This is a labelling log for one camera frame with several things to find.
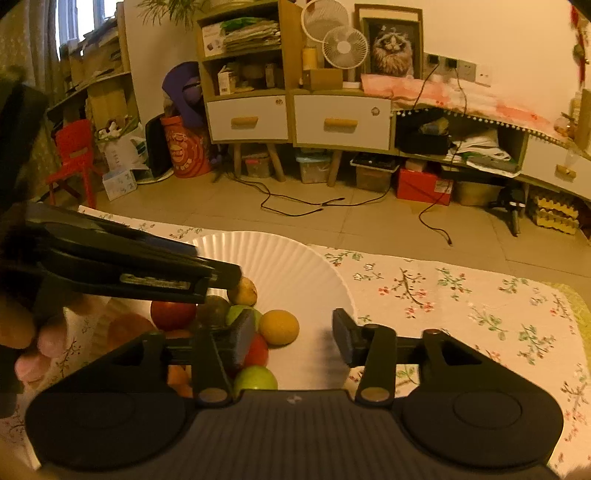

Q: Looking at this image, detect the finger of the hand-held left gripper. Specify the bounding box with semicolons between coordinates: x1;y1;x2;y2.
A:
36;249;243;304
25;203;200;259

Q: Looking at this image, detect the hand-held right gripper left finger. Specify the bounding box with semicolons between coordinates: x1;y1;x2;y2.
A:
111;308;257;407

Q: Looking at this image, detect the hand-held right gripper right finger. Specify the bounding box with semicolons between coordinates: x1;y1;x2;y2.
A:
332;308;490;407

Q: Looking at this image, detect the red tomato with stem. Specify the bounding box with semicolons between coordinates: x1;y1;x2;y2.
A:
240;333;270;370

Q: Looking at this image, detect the oval green tomato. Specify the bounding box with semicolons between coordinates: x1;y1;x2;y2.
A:
225;304;263;330

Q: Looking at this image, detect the pale yellow round fruit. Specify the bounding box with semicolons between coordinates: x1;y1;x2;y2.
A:
257;309;301;347
226;276;258;308

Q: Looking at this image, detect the brownish green tomato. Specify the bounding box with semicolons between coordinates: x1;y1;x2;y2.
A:
196;294;232;328

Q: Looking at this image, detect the light green tomato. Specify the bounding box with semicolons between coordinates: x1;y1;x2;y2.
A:
232;366;279;400

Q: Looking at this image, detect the large red tomato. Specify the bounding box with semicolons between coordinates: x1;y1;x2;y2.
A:
150;300;198;332

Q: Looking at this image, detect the white ribbed plate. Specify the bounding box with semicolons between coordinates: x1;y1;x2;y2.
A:
90;231;358;393

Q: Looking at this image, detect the person's left hand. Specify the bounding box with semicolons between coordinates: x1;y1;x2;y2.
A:
0;288;109;384

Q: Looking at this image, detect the pale tissue box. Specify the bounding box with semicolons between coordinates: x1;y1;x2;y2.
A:
102;168;138;201

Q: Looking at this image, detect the red plastic chair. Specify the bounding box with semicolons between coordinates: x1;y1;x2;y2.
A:
45;119;98;208

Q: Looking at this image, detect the floral tablecloth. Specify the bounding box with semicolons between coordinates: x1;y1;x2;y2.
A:
0;205;591;480

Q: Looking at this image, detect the orange printed bag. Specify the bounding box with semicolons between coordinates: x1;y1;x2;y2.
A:
159;114;213;179

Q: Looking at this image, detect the clear plastic storage box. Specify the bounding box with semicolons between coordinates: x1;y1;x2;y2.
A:
295;154;332;184
350;154;400;192
242;154;273;179

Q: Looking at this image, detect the purple plush toy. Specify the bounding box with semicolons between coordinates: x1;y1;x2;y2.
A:
161;61;206;130

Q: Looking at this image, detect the red cardboard box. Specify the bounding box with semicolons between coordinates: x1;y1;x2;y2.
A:
396;167;454;206

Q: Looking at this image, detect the black box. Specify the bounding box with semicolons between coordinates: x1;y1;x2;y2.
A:
396;117;451;155

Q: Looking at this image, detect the yellow egg carton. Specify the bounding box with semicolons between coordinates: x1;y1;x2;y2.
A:
531;196;580;235

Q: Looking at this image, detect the wooden shelf cabinet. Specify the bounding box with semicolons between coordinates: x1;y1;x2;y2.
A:
196;0;398;185

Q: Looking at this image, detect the low wooden sideboard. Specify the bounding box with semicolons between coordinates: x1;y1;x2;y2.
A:
392;104;591;204

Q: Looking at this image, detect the pink cloth runner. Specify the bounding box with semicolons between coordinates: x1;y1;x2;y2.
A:
360;73;568;139

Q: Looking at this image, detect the small white fan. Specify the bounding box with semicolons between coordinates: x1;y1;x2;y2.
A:
322;25;369;89

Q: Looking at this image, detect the large white fan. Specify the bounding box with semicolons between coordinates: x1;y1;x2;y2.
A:
301;0;350;44

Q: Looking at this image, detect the framed cat picture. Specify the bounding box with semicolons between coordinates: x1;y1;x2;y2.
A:
355;4;424;80

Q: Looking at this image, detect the wooden wall shelf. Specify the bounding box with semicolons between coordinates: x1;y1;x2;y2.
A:
46;2;139;139

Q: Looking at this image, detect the black floor cable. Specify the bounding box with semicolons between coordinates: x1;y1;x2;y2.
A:
212;171;453;245

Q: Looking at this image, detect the white drawer wooden handle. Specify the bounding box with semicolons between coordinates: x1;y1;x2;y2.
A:
293;93;393;152
205;95;291;144
519;134;591;201

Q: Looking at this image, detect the black wall cable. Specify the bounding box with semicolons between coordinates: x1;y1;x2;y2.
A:
411;60;467;121

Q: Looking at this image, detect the white wall socket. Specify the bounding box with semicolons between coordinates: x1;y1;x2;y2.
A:
425;53;492;86

